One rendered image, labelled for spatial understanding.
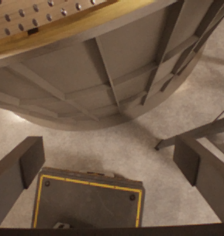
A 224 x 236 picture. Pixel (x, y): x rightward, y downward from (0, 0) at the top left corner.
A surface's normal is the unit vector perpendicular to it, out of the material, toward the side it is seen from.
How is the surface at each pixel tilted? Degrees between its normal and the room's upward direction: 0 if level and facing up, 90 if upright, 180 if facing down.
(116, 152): 0
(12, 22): 43
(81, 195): 0
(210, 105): 0
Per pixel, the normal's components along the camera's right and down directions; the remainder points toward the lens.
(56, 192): -0.11, -0.13
